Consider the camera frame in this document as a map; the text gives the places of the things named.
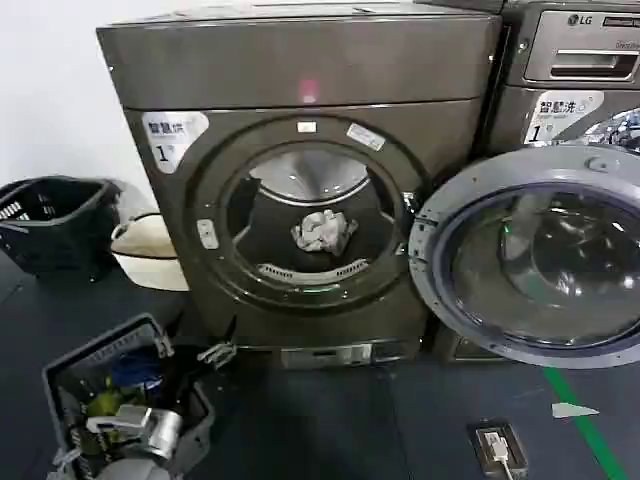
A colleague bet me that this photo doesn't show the black slatted laundry basket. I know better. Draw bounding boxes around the black slatted laundry basket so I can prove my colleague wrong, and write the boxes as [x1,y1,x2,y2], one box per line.
[0,175,124,280]

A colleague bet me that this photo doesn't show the white rectangular warning sticker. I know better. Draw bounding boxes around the white rectangular warning sticker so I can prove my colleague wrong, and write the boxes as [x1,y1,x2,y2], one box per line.
[345,121,387,152]

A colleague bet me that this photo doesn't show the grey dryer lint filter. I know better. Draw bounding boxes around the grey dryer lint filter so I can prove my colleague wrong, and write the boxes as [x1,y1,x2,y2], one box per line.
[256,258,367,282]

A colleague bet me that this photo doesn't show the green garment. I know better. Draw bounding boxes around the green garment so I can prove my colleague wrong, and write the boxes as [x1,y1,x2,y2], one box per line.
[85,378,147,417]

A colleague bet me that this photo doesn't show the white plug cable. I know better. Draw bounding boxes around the white plug cable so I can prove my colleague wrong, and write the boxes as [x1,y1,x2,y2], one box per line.
[478,428,522,480]

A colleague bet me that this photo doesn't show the grey slatted laundry basket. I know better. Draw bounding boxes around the grey slatted laundry basket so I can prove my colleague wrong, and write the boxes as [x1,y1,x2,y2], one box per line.
[41,313,217,480]

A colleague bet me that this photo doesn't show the crumpled grey white cloth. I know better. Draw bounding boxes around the crumpled grey white cloth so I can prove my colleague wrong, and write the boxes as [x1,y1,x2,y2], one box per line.
[290,209,352,256]

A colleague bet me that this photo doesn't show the grey machine with drawer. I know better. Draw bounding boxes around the grey machine with drawer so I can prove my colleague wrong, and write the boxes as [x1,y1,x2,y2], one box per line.
[433,0,640,362]

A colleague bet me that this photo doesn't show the round glass dryer door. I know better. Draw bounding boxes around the round glass dryer door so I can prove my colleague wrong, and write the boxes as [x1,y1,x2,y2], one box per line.
[406,144,640,372]

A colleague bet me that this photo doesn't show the blue garment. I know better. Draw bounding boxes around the blue garment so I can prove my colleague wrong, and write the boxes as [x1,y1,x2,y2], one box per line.
[110,348,162,387]

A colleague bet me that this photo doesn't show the cream white laundry tub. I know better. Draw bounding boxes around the cream white laundry tub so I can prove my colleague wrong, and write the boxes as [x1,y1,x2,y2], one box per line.
[109,179,191,293]

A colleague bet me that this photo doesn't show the white number one sticker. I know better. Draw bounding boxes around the white number one sticker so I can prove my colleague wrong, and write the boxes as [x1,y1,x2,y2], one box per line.
[141,110,211,176]

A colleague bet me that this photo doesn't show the grey front-loading dryer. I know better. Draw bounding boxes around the grey front-loading dryer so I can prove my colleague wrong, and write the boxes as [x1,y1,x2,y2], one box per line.
[95,8,504,372]

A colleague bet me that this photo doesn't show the floor socket box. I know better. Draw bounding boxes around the floor socket box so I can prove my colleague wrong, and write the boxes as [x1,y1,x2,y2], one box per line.
[466,421,529,472]

